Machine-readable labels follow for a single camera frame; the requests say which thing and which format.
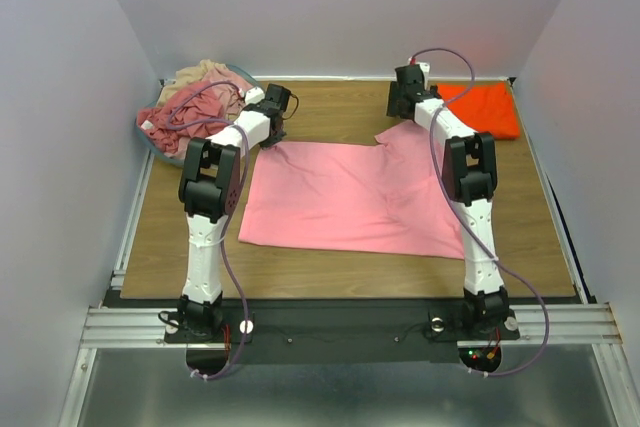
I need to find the folded orange t shirt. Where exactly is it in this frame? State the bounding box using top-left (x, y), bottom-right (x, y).
top-left (448, 82), bottom-right (521, 140)

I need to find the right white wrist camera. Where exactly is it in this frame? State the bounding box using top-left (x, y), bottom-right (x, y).
top-left (409, 58), bottom-right (431, 80)

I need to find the light pink t shirt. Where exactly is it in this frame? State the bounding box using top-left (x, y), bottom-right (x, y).
top-left (239, 122), bottom-right (464, 259)

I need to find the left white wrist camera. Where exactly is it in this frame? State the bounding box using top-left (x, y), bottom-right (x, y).
top-left (243, 87), bottom-right (265, 105)

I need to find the aluminium frame rail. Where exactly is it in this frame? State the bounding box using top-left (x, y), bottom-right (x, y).
top-left (80, 308), bottom-right (224, 350)

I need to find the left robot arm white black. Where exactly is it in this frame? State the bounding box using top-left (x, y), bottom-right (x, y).
top-left (170, 84), bottom-right (295, 341)

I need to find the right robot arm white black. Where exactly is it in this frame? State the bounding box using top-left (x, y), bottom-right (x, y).
top-left (387, 63), bottom-right (509, 337)

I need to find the dark pink crumpled shirt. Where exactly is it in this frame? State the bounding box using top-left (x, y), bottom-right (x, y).
top-left (136, 81), bottom-right (228, 160)

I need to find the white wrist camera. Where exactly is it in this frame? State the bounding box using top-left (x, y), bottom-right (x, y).
top-left (243, 87), bottom-right (265, 105)
top-left (409, 58), bottom-right (431, 80)

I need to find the pale pink crumpled shirt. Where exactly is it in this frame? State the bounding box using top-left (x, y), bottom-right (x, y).
top-left (203, 63), bottom-right (259, 120)

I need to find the beige crumpled shirt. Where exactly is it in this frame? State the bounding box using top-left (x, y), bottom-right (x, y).
top-left (156, 59), bottom-right (231, 107)

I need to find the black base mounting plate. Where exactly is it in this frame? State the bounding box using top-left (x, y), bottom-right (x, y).
top-left (159, 298), bottom-right (520, 369)

